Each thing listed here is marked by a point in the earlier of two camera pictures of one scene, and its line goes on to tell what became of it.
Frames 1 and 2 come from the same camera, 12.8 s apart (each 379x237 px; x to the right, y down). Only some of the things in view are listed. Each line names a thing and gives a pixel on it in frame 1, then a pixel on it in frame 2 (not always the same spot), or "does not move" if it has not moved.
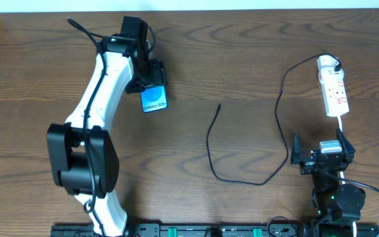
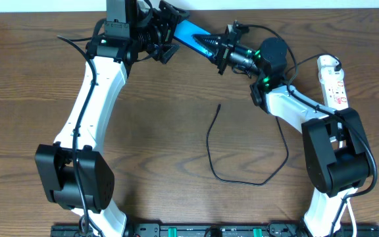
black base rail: x=224 y=230 does not move
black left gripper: x=156 y=76 -> x=164 y=36
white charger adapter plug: x=328 y=74 does not move
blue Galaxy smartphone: x=154 y=99 -> x=184 y=31
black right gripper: x=312 y=158 -> x=224 y=53
